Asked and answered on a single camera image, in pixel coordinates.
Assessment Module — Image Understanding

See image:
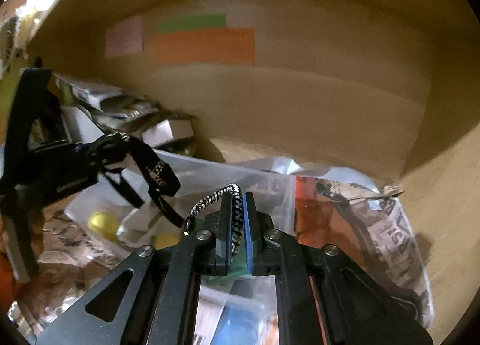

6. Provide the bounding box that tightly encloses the green yellow sponge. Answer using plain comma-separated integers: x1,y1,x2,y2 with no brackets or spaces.
206,241,249,286

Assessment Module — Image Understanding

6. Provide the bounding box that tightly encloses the small white box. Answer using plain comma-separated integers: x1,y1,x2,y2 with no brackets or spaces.
142,119,194,147

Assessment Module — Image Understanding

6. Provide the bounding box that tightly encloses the orange paper note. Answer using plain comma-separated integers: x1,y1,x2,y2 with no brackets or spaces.
154,28,255,65

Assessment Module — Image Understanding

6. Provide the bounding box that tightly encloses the stack of magazines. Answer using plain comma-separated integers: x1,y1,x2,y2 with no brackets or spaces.
55,73,170,133

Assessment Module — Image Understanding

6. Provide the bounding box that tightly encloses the black headband with chain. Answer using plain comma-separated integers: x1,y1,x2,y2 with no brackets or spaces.
88,132,184,228

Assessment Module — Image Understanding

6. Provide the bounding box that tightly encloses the car print newspaper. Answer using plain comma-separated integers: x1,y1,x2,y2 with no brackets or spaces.
267,157,434,328

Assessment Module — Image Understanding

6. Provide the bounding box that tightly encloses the pink paper note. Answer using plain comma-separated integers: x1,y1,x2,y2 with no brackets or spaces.
105,16,143,58

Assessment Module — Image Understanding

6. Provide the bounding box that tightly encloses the yellow soft ball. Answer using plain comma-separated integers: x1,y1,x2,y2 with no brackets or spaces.
87,211,120,242

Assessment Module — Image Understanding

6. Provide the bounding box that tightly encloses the clear plastic storage bin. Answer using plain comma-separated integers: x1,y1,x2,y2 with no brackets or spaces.
65,151,300,256

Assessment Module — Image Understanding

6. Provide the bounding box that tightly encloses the green paper note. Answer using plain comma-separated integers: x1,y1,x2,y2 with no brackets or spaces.
158,13,227,34

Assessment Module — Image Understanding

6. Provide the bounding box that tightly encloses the white paper sheet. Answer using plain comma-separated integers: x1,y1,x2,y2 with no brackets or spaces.
61,105,103,143

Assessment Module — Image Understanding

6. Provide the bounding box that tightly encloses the orange jacket sleeve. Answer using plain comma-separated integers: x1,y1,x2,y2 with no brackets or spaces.
0,255,18,312

